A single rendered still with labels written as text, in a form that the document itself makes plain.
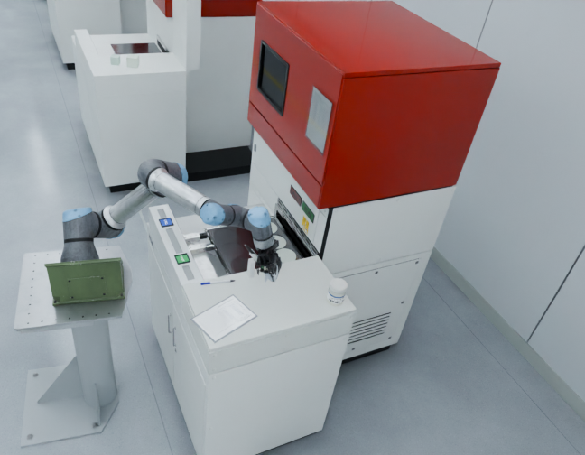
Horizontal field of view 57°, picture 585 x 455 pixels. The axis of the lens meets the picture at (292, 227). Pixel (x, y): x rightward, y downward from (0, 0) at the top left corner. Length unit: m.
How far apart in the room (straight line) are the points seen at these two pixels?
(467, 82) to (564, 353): 1.84
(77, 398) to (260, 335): 1.32
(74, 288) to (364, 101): 1.35
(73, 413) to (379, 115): 2.07
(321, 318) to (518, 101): 1.88
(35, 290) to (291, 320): 1.07
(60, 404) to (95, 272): 1.00
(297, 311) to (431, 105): 0.98
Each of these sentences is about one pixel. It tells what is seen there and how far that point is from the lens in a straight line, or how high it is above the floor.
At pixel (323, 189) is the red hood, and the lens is 2.18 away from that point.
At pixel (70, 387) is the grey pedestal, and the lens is 3.03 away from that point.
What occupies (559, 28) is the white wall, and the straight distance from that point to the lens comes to 3.27.
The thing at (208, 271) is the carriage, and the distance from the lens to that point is 2.39.
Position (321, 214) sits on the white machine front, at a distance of 2.31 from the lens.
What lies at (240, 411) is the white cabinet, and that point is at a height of 0.50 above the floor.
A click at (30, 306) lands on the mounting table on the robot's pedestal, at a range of 2.42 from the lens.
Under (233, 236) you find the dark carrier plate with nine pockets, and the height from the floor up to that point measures 0.90.
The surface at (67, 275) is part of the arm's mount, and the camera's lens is 2.28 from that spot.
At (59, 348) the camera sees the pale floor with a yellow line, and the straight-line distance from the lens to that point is 3.33.
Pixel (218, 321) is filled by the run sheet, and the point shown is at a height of 0.97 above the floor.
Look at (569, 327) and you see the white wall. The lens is 3.47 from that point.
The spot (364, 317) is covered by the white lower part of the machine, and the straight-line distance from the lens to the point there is 2.95.
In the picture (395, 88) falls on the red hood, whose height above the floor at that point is 1.75.
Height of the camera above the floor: 2.51
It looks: 38 degrees down
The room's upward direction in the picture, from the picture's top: 9 degrees clockwise
